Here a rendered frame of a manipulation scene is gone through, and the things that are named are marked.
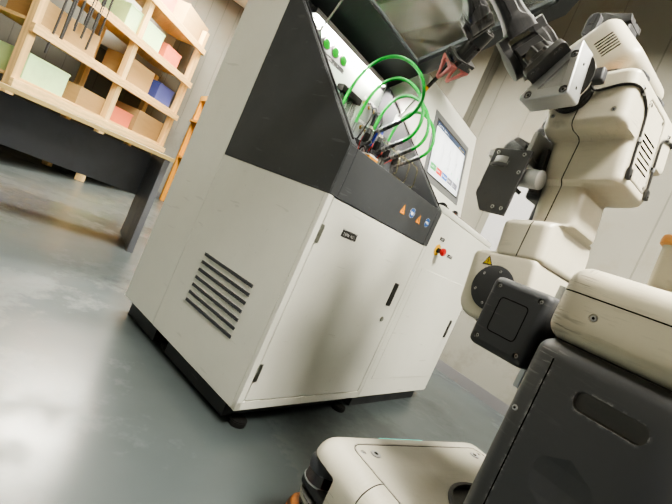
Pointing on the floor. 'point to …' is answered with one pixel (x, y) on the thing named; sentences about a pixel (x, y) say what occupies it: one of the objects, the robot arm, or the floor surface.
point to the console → (425, 275)
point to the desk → (84, 153)
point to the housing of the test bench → (202, 160)
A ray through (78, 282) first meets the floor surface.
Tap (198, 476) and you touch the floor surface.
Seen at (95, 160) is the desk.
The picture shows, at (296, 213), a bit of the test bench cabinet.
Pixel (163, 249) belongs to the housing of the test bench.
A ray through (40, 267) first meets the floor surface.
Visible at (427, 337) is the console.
